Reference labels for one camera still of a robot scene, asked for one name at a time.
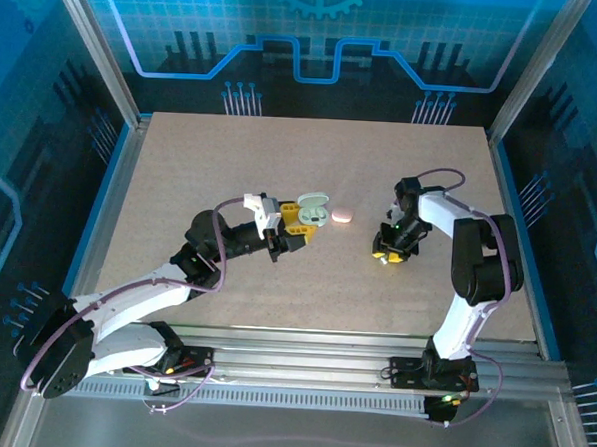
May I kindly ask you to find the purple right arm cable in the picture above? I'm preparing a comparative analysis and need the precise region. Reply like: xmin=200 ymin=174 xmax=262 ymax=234
xmin=400 ymin=165 xmax=522 ymax=432

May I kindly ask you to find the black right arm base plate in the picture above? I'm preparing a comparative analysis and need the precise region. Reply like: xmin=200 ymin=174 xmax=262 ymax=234
xmin=387 ymin=355 xmax=482 ymax=393

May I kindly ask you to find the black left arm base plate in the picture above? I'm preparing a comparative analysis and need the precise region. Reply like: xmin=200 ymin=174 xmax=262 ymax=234
xmin=121 ymin=343 xmax=218 ymax=380

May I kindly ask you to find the aluminium base beam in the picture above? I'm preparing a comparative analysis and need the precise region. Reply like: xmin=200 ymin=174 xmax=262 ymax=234
xmin=34 ymin=332 xmax=573 ymax=399

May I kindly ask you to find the aluminium table side rail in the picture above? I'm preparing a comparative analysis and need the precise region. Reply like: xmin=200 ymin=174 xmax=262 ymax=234
xmin=55 ymin=110 xmax=154 ymax=337
xmin=474 ymin=127 xmax=560 ymax=361

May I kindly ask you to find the aluminium table edge rail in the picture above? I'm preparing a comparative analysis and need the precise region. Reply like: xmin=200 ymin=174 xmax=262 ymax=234
xmin=64 ymin=316 xmax=547 ymax=363

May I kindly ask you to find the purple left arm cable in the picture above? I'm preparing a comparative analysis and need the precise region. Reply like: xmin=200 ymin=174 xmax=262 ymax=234
xmin=17 ymin=184 xmax=249 ymax=420

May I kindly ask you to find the pale green earbud charging case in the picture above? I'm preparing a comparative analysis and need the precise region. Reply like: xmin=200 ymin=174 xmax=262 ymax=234
xmin=294 ymin=190 xmax=331 ymax=229

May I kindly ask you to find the black electronics box with LEDs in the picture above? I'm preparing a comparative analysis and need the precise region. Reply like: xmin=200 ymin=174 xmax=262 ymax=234
xmin=421 ymin=393 xmax=464 ymax=427

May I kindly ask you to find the grey metal front panel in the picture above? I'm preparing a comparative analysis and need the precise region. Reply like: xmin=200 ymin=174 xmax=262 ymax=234
xmin=0 ymin=357 xmax=597 ymax=447

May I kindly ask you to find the aluminium frame post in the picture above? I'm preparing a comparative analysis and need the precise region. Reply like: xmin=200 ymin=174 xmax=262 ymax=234
xmin=37 ymin=0 xmax=150 ymax=129
xmin=486 ymin=0 xmax=593 ymax=152

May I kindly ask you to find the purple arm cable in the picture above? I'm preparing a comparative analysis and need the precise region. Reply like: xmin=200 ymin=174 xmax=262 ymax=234
xmin=17 ymin=184 xmax=249 ymax=420
xmin=400 ymin=165 xmax=522 ymax=432

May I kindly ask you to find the blue table side trim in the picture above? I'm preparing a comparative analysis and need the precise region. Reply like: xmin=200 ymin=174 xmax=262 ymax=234
xmin=46 ymin=118 xmax=135 ymax=338

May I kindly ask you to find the grey slotted cable duct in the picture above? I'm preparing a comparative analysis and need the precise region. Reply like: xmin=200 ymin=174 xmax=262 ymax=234
xmin=47 ymin=376 xmax=431 ymax=418

